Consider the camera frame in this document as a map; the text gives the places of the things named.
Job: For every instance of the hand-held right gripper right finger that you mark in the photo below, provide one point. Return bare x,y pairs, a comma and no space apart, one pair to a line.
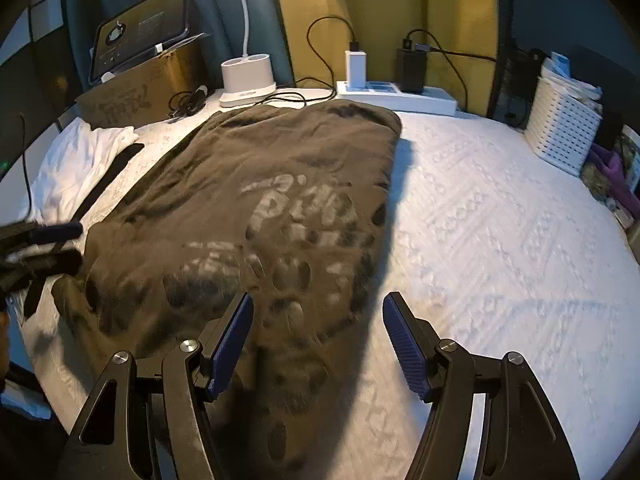
405,345

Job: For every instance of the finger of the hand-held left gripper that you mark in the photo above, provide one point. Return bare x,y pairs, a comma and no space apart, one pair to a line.
57,233
52,262

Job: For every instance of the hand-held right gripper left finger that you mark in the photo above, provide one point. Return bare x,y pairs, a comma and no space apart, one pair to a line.
231,345

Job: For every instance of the brown t-shirt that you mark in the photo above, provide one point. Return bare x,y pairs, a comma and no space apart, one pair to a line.
225,170

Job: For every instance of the white cloth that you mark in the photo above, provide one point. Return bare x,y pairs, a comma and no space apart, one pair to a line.
75,170

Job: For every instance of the white quilted table cover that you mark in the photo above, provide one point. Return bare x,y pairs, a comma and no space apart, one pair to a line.
500,240

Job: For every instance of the cardboard box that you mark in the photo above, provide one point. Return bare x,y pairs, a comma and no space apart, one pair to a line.
140,95

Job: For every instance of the black tablet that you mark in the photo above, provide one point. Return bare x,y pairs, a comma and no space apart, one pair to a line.
140,25

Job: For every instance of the white desk lamp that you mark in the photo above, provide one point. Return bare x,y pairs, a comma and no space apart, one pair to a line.
247,77

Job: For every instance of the white power strip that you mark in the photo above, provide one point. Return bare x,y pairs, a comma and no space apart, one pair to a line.
430,100

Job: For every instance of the white perforated basket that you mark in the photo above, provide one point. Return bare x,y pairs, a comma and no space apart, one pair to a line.
562,130

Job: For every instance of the purple cloth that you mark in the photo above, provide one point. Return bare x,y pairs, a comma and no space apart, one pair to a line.
615,175

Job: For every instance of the teal curtain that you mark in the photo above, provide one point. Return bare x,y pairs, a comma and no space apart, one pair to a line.
210,10

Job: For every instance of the black charger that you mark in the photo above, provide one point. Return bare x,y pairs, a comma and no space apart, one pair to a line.
411,70

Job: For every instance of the white charger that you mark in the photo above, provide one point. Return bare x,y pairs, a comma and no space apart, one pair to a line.
356,67

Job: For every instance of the blue white packets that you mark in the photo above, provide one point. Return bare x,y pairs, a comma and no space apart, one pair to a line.
565,72

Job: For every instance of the yellow curtain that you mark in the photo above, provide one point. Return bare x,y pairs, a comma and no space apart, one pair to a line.
375,5

